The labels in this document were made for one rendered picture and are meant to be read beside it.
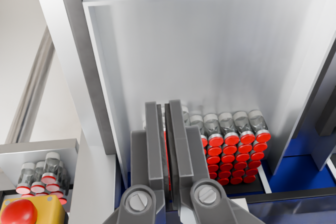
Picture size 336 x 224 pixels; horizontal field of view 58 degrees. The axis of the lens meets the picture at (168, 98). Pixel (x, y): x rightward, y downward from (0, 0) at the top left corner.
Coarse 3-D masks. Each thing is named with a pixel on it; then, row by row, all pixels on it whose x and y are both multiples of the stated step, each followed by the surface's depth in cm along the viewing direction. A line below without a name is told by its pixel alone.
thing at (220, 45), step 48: (96, 0) 28; (144, 0) 28; (192, 0) 32; (240, 0) 32; (288, 0) 33; (96, 48) 31; (144, 48) 36; (192, 48) 36; (240, 48) 37; (288, 48) 38; (144, 96) 41; (192, 96) 42; (240, 96) 43; (288, 96) 44
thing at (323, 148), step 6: (324, 138) 51; (330, 138) 49; (318, 144) 53; (324, 144) 51; (330, 144) 49; (318, 150) 53; (324, 150) 51; (330, 150) 49; (312, 156) 55; (318, 156) 53; (324, 156) 51; (318, 162) 53; (324, 162) 51; (318, 168) 53
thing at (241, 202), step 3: (240, 198) 41; (243, 198) 41; (234, 201) 41; (237, 201) 41; (240, 201) 41; (243, 201) 41; (240, 204) 41; (243, 204) 41; (246, 204) 41; (243, 207) 40; (246, 207) 40
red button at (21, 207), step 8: (16, 200) 38; (24, 200) 38; (8, 208) 37; (16, 208) 37; (24, 208) 37; (32, 208) 38; (8, 216) 36; (16, 216) 36; (24, 216) 37; (32, 216) 37
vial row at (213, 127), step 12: (144, 120) 44; (192, 120) 44; (204, 120) 45; (216, 120) 44; (228, 120) 44; (240, 120) 44; (252, 120) 44; (264, 120) 44; (204, 132) 43; (216, 132) 42; (228, 132) 43; (240, 132) 43; (252, 132) 43; (264, 132) 42; (204, 144) 42; (216, 144) 43; (228, 144) 43
